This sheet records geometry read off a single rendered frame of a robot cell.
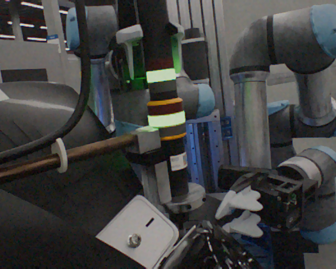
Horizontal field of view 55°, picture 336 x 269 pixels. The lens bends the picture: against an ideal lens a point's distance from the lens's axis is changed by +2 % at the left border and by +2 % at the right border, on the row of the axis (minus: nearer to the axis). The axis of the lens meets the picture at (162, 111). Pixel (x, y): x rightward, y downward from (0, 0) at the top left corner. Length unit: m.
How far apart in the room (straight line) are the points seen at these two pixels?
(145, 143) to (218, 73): 0.95
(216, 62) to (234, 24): 1.04
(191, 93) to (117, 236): 0.40
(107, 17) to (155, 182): 0.64
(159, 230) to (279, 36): 0.53
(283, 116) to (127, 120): 0.63
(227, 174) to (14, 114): 0.41
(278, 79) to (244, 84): 1.61
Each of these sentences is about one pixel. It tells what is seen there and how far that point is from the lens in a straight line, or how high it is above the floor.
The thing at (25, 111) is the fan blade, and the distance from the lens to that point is 0.42.
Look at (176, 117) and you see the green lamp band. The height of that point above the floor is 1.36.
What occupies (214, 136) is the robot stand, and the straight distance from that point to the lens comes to 1.21.
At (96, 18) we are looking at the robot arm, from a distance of 0.92.
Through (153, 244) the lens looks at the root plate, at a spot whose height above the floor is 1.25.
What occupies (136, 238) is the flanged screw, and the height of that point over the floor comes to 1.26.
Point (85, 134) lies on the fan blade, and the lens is 0.40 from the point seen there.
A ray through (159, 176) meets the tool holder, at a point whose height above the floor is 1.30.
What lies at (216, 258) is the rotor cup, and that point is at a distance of 0.30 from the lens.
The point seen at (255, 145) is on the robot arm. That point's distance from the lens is 0.76.
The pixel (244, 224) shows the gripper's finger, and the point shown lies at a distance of 0.57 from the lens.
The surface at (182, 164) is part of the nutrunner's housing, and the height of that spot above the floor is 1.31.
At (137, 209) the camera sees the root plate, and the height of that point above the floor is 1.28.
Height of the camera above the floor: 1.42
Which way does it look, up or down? 7 degrees down
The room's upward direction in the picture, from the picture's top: 8 degrees counter-clockwise
